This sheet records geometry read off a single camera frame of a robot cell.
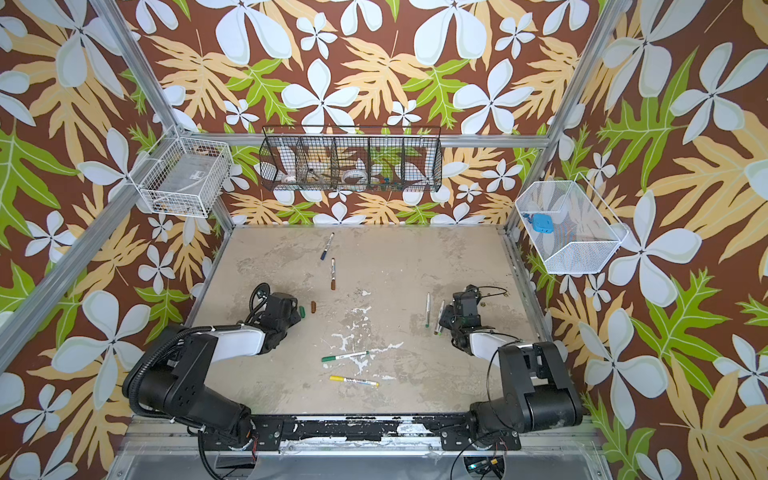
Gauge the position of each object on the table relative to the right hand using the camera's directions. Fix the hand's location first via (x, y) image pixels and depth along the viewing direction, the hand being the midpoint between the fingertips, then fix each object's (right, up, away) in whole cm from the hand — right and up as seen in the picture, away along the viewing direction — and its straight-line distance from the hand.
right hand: (448, 310), depth 95 cm
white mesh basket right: (+33, +24, -16) cm, 44 cm away
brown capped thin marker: (-39, +11, +11) cm, 42 cm away
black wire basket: (-22, +50, +2) cm, 54 cm away
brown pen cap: (-44, 0, +3) cm, 45 cm away
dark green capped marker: (-6, +1, +3) cm, 7 cm away
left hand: (-52, +1, +1) cm, 52 cm away
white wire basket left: (-79, +41, -9) cm, 90 cm away
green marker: (-37, -13, -8) cm, 40 cm away
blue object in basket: (+26, +27, -9) cm, 39 cm away
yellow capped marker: (-32, -17, -13) cm, 38 cm away
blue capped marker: (-43, +21, +19) cm, 52 cm away
